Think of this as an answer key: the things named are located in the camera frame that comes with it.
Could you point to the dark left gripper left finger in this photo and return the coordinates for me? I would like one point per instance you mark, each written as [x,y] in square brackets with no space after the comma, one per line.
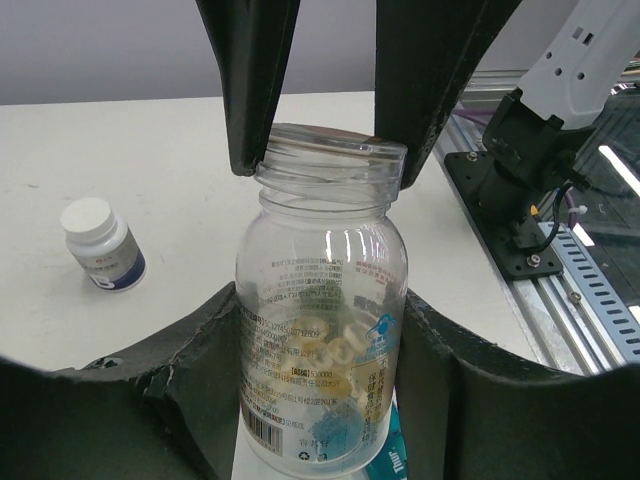
[166,407]

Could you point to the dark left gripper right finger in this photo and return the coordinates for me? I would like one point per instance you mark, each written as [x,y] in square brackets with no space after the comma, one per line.
[472,410]

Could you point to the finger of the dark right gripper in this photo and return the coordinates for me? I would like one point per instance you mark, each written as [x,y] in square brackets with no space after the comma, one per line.
[251,41]
[426,53]

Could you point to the multicolour weekly pill organizer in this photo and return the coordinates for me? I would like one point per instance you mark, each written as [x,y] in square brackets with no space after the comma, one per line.
[391,462]

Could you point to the white pill bottle blue label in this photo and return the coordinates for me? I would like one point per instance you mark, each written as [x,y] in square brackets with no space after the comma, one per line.
[103,244]

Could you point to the clear pill bottle with capsules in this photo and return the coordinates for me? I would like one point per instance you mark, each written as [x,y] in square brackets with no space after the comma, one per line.
[321,278]

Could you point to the clear bottle lid gold inside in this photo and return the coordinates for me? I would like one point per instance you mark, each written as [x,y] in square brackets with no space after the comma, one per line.
[302,149]

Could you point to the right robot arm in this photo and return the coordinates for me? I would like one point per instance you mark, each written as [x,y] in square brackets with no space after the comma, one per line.
[540,125]

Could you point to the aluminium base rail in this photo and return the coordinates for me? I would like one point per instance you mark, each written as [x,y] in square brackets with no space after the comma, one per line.
[605,218]

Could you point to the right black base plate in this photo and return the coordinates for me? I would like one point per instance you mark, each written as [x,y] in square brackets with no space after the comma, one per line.
[500,210]

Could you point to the grey slotted cable duct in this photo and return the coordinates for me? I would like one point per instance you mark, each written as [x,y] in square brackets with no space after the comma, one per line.
[609,321]

